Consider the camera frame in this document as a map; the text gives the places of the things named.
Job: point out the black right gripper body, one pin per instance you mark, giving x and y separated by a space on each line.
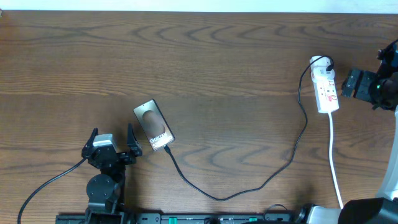
369 87

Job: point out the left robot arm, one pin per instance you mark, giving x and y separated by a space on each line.
105 191

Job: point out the Galaxy S25 Ultra smartphone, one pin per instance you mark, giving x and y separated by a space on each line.
154 125

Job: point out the white power strip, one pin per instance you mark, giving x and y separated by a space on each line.
322 75

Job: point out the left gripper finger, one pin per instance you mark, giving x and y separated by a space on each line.
91 139
132 142

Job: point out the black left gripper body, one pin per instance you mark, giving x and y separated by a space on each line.
125 160

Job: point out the black mounting rail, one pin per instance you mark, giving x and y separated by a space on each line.
156 218

